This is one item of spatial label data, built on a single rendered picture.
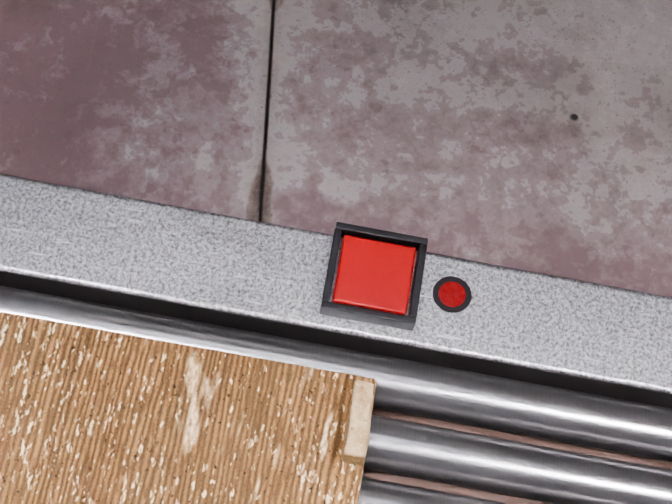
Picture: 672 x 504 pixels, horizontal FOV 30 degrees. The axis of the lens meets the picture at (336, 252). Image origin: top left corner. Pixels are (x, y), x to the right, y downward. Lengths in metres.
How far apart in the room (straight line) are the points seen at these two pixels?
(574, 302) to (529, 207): 1.08
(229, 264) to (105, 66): 1.21
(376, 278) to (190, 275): 0.15
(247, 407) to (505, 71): 1.38
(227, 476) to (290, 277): 0.18
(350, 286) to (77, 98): 1.23
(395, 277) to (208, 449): 0.20
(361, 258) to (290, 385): 0.12
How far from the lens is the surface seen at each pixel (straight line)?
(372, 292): 1.00
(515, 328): 1.02
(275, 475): 0.94
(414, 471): 0.98
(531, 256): 2.08
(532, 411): 1.00
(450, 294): 1.02
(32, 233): 1.04
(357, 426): 0.93
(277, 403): 0.95
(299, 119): 2.14
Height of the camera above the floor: 1.85
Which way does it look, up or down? 66 degrees down
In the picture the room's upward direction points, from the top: 11 degrees clockwise
